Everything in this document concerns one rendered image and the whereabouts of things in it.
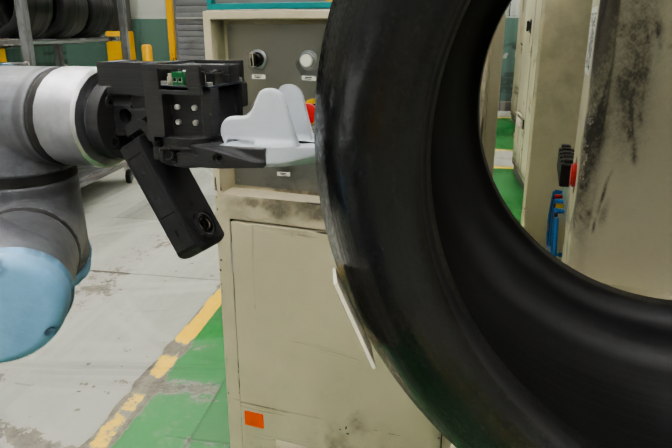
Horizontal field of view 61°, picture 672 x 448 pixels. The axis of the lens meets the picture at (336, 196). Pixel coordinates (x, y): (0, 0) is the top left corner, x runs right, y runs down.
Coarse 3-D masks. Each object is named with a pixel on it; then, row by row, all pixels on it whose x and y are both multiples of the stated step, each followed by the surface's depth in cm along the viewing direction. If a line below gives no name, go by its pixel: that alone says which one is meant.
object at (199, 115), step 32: (96, 64) 48; (128, 64) 47; (160, 64) 44; (192, 64) 48; (224, 64) 47; (96, 96) 47; (128, 96) 48; (160, 96) 44; (192, 96) 45; (224, 96) 47; (96, 128) 47; (128, 128) 48; (160, 128) 45; (192, 128) 46; (160, 160) 48
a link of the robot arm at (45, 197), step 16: (48, 176) 53; (64, 176) 55; (0, 192) 52; (16, 192) 52; (32, 192) 53; (48, 192) 54; (64, 192) 55; (80, 192) 58; (0, 208) 52; (48, 208) 52; (64, 208) 55; (80, 208) 58; (80, 224) 56; (80, 240) 54; (80, 256) 53; (80, 272) 58
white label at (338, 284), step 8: (336, 272) 37; (336, 280) 35; (336, 288) 34; (344, 288) 38; (344, 296) 35; (344, 304) 35; (352, 304) 38; (352, 312) 36; (352, 320) 35; (360, 328) 36; (360, 336) 35; (368, 344) 37; (368, 352) 35; (368, 360) 35
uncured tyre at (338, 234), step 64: (384, 0) 29; (448, 0) 28; (320, 64) 35; (384, 64) 30; (448, 64) 54; (320, 128) 35; (384, 128) 31; (448, 128) 56; (320, 192) 37; (384, 192) 32; (448, 192) 58; (384, 256) 33; (448, 256) 56; (512, 256) 57; (384, 320) 35; (448, 320) 32; (512, 320) 56; (576, 320) 57; (640, 320) 55; (448, 384) 34; (512, 384) 34; (576, 384) 52; (640, 384) 53
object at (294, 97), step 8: (280, 88) 47; (288, 88) 46; (296, 88) 46; (288, 96) 46; (296, 96) 46; (288, 104) 47; (296, 104) 46; (304, 104) 46; (248, 112) 48; (296, 112) 46; (304, 112) 46; (296, 120) 47; (304, 120) 46; (296, 128) 47; (304, 128) 46; (304, 136) 46; (312, 136) 46
